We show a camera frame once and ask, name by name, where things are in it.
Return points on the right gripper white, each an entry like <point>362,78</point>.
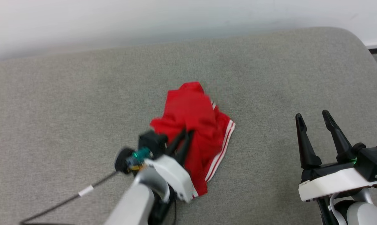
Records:
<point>332,181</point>

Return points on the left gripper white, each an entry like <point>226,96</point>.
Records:
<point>176,176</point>

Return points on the red basketball jersey white trim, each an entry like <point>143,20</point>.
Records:
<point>191,109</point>

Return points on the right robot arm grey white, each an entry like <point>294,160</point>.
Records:
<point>360,211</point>

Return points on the grey fabric sofa cushion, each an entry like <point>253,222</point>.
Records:
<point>66,109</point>

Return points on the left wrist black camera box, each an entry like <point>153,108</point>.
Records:
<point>151,142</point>

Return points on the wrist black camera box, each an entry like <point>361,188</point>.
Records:
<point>151,142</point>
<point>371,161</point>

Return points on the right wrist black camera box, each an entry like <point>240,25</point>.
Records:
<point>371,161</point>

